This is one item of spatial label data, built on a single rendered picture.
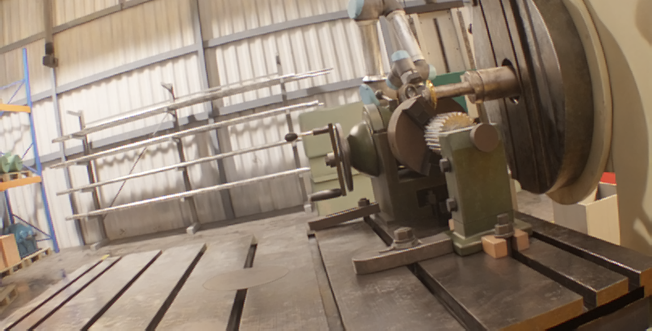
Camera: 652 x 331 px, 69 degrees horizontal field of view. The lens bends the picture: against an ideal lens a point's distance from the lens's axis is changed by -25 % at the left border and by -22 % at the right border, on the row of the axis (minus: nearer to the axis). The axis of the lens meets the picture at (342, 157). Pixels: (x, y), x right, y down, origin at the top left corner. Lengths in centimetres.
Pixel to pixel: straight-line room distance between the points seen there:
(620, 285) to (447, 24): 244
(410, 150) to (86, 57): 1059
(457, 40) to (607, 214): 135
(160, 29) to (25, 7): 360
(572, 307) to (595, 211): 265
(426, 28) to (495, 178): 200
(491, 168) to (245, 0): 1019
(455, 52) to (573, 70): 190
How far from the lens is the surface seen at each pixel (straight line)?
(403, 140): 139
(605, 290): 77
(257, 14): 1105
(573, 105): 120
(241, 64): 1093
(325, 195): 166
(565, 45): 121
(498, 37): 145
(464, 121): 122
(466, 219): 110
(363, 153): 161
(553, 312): 73
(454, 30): 307
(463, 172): 109
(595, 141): 126
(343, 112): 699
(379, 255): 110
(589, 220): 336
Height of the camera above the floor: 127
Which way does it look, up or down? 3 degrees down
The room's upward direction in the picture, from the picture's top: 12 degrees counter-clockwise
